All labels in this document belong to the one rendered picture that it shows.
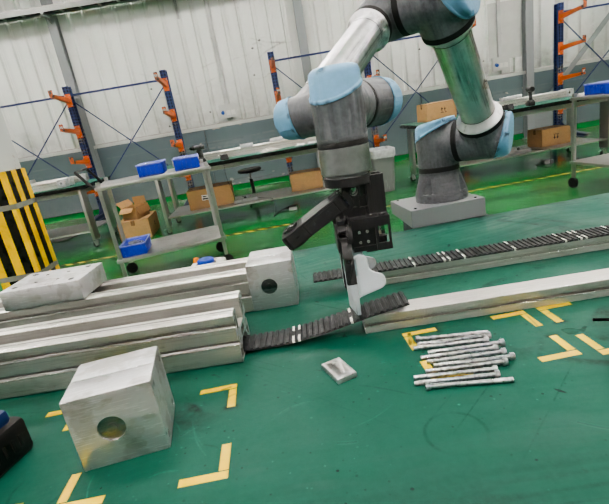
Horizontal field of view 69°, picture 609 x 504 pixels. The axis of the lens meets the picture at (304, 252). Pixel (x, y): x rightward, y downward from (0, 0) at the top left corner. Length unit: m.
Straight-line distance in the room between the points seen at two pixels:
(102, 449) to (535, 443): 0.48
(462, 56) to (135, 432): 0.96
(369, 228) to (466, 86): 0.59
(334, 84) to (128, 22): 8.22
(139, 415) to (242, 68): 8.01
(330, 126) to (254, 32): 7.88
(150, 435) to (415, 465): 0.31
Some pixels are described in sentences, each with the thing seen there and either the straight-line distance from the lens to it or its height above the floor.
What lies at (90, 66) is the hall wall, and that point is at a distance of 8.90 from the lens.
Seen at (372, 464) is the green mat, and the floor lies 0.78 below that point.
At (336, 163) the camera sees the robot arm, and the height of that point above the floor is 1.06.
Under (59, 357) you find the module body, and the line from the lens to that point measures 0.81.
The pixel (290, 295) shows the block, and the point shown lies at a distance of 0.87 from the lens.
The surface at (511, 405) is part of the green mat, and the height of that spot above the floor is 0.78.
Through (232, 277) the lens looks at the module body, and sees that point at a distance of 0.87.
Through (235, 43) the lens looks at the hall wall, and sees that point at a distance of 8.48.
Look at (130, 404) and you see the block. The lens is 0.57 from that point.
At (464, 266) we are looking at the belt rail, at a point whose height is 0.79.
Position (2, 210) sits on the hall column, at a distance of 3.99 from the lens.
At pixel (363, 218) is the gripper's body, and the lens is 0.66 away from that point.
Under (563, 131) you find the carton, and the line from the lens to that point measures 6.77.
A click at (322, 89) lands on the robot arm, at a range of 0.64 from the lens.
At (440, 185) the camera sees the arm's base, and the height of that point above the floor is 0.88.
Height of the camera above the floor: 1.13
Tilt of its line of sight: 17 degrees down
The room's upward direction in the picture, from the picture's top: 10 degrees counter-clockwise
